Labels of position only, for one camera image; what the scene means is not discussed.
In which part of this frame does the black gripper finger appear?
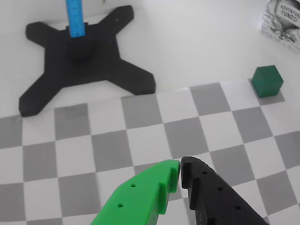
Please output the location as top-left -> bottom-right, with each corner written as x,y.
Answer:
179,156 -> 270,225

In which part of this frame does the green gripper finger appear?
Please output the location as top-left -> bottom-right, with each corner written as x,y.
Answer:
90,159 -> 180,225

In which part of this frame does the green dice cube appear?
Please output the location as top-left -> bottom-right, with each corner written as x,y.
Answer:
251,65 -> 284,98

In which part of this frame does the grey white checkered mat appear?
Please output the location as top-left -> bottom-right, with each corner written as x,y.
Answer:
0,81 -> 300,225

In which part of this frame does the black cross-shaped stand base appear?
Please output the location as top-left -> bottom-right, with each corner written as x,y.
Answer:
18,5 -> 157,117

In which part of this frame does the white printed box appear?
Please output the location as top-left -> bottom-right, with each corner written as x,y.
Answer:
258,0 -> 300,53

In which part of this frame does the blue vertical post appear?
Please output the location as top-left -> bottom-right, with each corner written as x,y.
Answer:
65,0 -> 85,38

